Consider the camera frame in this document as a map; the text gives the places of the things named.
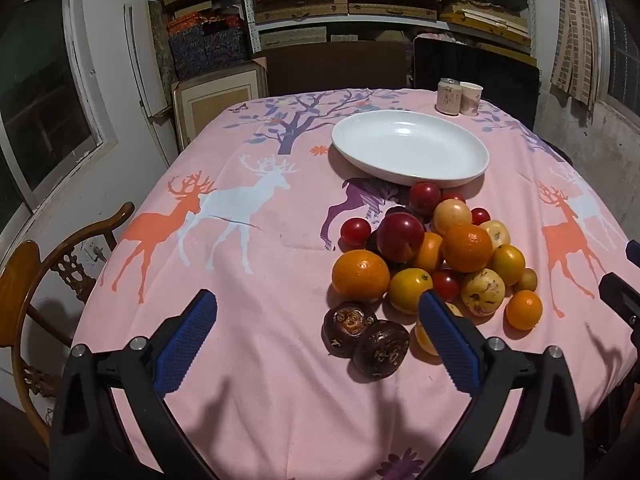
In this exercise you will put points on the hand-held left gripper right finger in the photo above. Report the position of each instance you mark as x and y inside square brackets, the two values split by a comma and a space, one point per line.
[450, 340]

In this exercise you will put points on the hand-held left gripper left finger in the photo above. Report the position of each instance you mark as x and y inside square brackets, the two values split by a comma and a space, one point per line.
[187, 340]

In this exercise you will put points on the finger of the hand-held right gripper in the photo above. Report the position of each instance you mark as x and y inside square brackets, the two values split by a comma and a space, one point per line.
[634, 251]
[620, 292]

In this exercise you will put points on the pale yellow round fruit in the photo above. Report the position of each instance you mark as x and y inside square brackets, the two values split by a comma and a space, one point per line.
[482, 291]
[495, 232]
[422, 340]
[451, 216]

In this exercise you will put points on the cherry tomato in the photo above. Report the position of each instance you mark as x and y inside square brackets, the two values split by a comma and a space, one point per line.
[480, 216]
[355, 231]
[447, 282]
[452, 196]

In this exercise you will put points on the dark brown round fruit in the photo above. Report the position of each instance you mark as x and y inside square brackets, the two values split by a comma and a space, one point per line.
[381, 347]
[349, 329]

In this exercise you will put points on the orange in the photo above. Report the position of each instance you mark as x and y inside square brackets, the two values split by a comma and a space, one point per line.
[524, 310]
[430, 255]
[467, 247]
[360, 274]

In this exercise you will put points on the small brownish yellow fruit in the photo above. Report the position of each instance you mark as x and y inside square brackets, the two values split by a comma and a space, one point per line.
[527, 280]

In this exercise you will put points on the red plum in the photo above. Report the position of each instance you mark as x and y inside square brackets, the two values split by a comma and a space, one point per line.
[400, 237]
[425, 197]

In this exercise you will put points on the white oval plate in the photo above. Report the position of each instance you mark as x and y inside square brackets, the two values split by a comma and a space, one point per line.
[410, 145]

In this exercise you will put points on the carved wooden chair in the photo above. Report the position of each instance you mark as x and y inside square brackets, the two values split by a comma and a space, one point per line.
[20, 270]

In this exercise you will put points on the barred window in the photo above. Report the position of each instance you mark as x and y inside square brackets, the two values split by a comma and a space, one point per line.
[622, 55]

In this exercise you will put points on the printed paper cup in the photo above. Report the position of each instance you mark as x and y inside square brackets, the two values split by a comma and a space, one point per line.
[471, 100]

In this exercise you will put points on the hanging bamboo mat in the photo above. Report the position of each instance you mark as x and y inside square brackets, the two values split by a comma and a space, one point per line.
[575, 35]

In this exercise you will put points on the framed cardboard box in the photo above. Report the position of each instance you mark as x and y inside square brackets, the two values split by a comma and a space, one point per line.
[215, 105]

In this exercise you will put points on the pale drink can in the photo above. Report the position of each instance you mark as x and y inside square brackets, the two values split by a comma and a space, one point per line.
[447, 97]

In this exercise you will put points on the black chair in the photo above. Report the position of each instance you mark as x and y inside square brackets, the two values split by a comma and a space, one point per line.
[475, 60]

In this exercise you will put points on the white leaning board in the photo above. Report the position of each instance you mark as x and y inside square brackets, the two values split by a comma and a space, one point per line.
[145, 85]

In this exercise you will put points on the white framed window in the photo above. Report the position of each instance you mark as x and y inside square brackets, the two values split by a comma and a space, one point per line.
[45, 90]

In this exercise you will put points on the pile of patterned boxes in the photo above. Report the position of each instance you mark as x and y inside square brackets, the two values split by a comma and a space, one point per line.
[205, 50]

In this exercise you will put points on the dark brown board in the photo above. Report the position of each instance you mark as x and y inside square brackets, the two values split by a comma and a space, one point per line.
[335, 67]

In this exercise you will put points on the grey marble slab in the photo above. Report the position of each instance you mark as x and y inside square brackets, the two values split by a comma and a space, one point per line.
[162, 45]

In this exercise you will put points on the white metal shelf rack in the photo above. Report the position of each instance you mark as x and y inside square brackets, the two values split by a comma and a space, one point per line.
[380, 17]

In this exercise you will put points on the stack of woven boxes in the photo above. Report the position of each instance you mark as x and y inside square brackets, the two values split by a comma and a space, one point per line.
[300, 7]

